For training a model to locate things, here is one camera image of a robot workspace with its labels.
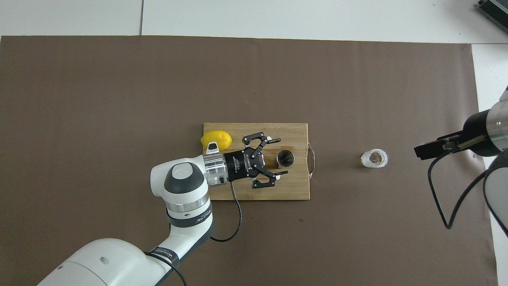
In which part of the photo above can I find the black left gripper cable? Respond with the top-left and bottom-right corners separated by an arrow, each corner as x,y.
146,182 -> 243,286

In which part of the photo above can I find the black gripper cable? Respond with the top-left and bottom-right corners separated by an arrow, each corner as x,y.
146,182 -> 243,286
427,135 -> 493,230

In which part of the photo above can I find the small clear cup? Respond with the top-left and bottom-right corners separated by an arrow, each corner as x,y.
361,149 -> 389,168

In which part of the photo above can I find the steel double jigger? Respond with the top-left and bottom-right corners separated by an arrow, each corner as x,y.
276,149 -> 295,169

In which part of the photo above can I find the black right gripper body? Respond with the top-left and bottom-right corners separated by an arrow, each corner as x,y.
462,111 -> 497,158

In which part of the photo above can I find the brown paper table mat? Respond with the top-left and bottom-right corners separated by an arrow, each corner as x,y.
0,35 -> 499,286

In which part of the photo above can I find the wooden cutting board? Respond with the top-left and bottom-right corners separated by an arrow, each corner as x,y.
202,123 -> 310,201

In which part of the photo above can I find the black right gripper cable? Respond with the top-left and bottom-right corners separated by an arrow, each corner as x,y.
427,135 -> 493,230

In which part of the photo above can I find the grey ribbed metal device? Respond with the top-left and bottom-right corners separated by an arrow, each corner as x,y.
475,0 -> 508,34

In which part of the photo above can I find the yellow lemon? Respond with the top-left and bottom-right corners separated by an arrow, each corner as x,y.
200,130 -> 233,151

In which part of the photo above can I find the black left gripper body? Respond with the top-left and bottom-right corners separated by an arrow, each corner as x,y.
224,147 -> 266,183

